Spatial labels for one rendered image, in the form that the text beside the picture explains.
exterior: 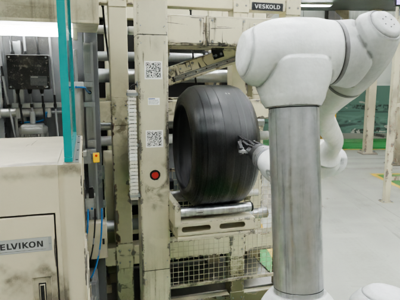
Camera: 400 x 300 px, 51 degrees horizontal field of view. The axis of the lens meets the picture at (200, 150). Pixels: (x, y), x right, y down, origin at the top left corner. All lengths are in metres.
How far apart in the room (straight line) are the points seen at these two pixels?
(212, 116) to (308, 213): 0.94
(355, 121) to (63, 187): 11.04
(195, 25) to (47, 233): 1.35
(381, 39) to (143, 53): 1.12
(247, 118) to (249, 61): 0.95
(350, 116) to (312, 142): 10.94
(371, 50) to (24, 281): 0.93
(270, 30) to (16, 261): 0.78
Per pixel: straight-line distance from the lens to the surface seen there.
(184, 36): 2.09
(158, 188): 1.85
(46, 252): 1.10
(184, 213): 1.82
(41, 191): 1.06
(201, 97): 1.76
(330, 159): 1.37
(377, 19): 0.89
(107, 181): 2.58
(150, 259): 1.95
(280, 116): 0.83
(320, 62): 0.83
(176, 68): 2.21
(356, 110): 11.82
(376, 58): 0.90
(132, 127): 1.79
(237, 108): 1.75
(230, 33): 2.16
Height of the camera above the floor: 1.46
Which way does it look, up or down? 9 degrees down
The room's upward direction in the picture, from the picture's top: straight up
